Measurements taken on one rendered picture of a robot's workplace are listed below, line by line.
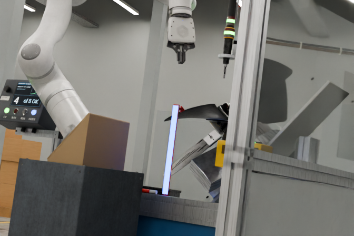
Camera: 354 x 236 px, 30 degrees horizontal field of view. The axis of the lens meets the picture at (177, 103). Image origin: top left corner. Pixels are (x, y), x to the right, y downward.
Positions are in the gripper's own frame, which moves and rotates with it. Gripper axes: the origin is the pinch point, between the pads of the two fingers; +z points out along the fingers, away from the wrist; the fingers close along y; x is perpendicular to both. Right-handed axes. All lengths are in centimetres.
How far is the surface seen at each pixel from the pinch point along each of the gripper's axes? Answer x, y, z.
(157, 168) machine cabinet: 779, 174, -44
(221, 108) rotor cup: 29.9, 25.4, 12.3
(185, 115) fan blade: 16.8, 5.9, 18.3
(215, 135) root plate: 34.3, 24.0, 23.0
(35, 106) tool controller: 40, -50, 12
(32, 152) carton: 861, -14, -77
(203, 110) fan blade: 9.4, 11.1, 17.4
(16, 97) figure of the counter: 48, -57, 7
